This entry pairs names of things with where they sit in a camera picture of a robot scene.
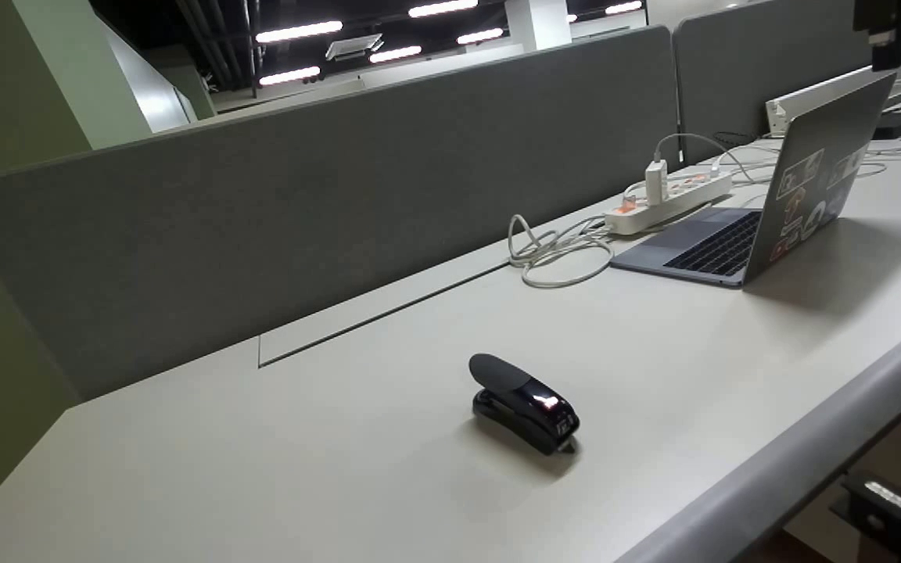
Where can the grey laptop with stickers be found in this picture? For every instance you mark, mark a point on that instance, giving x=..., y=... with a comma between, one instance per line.
x=812, y=182

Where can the white plug adapter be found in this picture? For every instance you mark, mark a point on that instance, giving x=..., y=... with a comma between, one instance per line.
x=655, y=182

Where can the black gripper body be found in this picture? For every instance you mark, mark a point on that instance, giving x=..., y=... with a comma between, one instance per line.
x=879, y=19

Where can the white power strip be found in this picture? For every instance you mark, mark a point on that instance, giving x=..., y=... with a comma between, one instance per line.
x=640, y=214

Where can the white box behind laptop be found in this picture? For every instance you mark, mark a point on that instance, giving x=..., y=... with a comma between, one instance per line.
x=787, y=109

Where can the grey desk divider panel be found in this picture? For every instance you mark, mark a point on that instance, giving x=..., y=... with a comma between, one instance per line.
x=140, y=257

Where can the black stapler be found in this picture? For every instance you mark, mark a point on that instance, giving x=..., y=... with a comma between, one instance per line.
x=525, y=404

